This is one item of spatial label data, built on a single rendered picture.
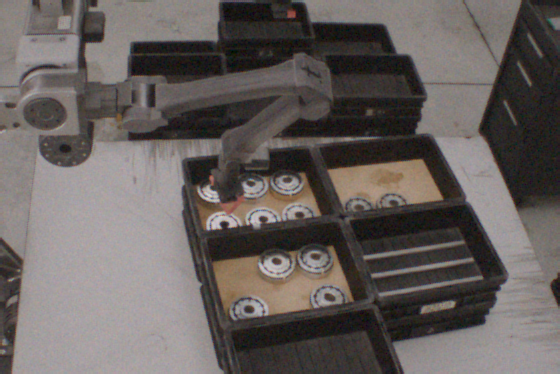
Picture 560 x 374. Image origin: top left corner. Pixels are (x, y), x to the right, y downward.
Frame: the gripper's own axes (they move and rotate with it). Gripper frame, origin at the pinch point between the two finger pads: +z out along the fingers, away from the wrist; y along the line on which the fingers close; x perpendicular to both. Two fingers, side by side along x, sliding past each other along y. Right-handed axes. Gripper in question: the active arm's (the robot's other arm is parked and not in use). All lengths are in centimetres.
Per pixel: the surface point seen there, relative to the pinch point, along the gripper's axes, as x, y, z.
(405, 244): -49, -19, 11
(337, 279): -25.0, -25.0, 10.8
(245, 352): 6.9, -40.4, 11.0
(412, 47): -172, 171, 96
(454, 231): -67, -18, 10
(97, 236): 33.4, 18.3, 25.3
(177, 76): -18, 114, 48
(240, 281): 0.8, -18.4, 11.2
